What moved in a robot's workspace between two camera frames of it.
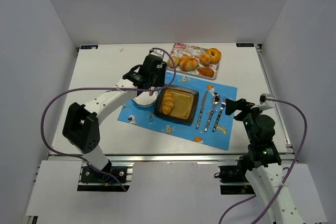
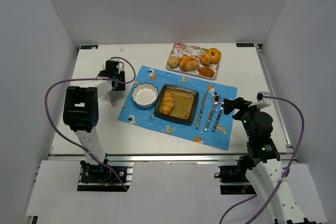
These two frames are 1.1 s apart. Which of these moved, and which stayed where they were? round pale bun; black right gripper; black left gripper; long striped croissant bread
Moved: black left gripper
Stayed: black right gripper; round pale bun; long striped croissant bread
